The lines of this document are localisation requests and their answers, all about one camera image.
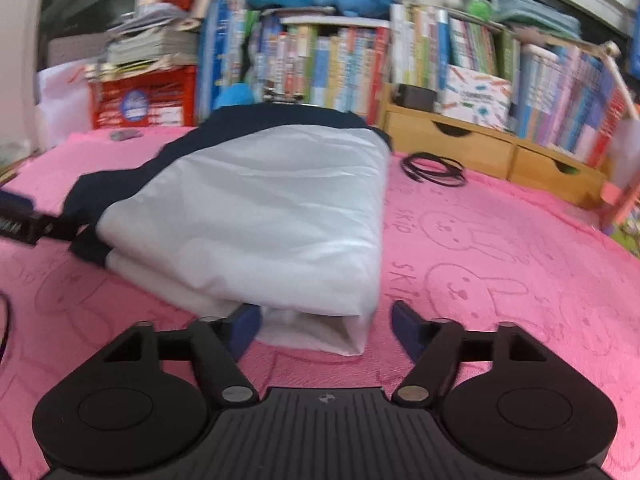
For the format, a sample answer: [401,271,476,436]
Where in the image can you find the white navy zip jacket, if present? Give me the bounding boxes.
[63,103,392,356]

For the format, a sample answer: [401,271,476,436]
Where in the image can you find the pink bunny print blanket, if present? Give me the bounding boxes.
[0,123,640,480]

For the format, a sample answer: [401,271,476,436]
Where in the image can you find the small grey flat object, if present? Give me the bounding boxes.
[110,129,142,142]

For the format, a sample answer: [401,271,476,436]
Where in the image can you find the red plastic crate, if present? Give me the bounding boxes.
[89,65,196,129]

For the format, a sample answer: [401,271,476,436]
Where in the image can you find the stack of papers and booklets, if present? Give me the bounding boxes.
[85,2,198,81]

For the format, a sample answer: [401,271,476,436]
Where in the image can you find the wooden drawer organizer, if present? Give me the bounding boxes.
[378,84,606,209]

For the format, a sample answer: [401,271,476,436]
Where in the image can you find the blue plush ball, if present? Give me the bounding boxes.
[213,82,255,110]

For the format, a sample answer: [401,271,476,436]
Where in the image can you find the pink dollhouse toy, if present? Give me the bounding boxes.
[599,118,639,258]

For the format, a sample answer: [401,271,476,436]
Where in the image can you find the miniature bicycle model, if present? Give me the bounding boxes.
[262,87,304,105]

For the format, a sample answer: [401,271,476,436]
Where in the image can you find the black power adapter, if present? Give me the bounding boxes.
[392,84,437,113]

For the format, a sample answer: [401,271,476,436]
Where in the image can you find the white label printer box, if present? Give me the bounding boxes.
[439,65,512,131]

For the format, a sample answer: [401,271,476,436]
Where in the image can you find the row of upright books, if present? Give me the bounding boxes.
[194,0,627,167]

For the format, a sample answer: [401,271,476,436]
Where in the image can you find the folded teal cloth stack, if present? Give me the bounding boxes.
[490,0,582,39]

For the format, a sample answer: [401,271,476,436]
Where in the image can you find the black coiled cable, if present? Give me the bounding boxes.
[399,152,469,189]

